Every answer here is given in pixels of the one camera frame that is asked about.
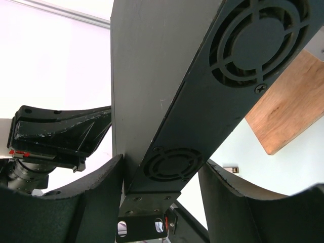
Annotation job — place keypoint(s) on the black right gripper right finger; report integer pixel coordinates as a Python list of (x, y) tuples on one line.
[(237, 210)]

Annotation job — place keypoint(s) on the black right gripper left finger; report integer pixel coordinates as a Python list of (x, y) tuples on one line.
[(85, 210)]

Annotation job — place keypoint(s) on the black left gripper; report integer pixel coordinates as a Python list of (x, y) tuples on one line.
[(66, 136)]

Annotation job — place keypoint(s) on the silver SFP module upright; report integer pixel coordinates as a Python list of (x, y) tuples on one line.
[(233, 170)]

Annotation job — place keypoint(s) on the wooden base board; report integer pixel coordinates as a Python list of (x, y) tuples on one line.
[(292, 104)]

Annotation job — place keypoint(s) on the aluminium frame post left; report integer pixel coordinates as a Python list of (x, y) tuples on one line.
[(65, 12)]

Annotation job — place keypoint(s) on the black blue network switch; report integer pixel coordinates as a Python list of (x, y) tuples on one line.
[(184, 74)]

